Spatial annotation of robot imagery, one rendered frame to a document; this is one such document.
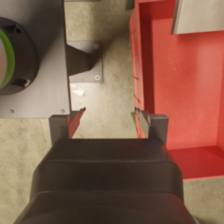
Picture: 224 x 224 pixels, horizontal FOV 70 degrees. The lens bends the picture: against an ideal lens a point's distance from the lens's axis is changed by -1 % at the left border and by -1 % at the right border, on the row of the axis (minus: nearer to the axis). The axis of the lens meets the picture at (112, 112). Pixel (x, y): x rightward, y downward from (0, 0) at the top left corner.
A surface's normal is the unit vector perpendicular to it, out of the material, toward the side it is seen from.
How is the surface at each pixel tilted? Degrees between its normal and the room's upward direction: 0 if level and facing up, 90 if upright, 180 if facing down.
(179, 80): 0
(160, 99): 0
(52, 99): 0
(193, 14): 30
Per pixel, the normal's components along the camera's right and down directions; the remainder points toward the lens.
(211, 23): 0.04, 0.72
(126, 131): 0.00, 0.28
